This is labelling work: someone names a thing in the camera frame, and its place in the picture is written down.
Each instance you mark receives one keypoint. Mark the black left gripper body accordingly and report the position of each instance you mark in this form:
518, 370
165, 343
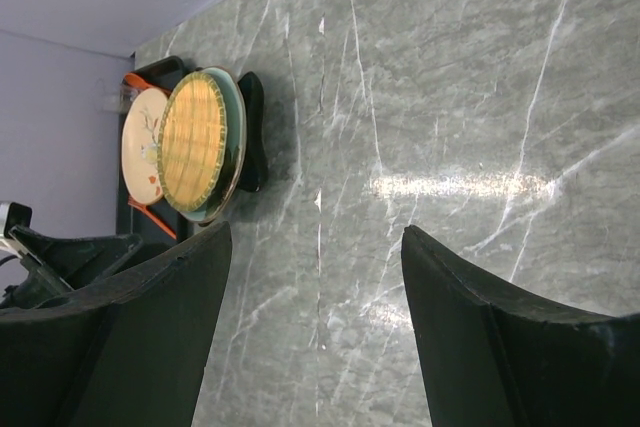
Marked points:
73, 269

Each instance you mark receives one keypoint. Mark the mint green flower plate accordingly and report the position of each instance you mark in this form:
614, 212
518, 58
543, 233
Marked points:
234, 152

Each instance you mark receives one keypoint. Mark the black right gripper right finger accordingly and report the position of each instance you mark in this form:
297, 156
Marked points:
494, 354

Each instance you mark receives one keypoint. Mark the clear glass cup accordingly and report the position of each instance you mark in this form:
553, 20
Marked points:
113, 98

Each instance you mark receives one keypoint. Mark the yellow rimmed plate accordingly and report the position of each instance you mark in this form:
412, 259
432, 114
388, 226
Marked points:
192, 141

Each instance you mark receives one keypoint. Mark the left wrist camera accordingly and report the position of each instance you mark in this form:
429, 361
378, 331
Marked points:
13, 214

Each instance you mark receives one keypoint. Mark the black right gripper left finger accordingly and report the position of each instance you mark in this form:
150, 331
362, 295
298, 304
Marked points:
129, 350

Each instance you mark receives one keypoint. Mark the floral beige plate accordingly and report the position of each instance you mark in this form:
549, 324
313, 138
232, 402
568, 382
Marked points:
139, 146

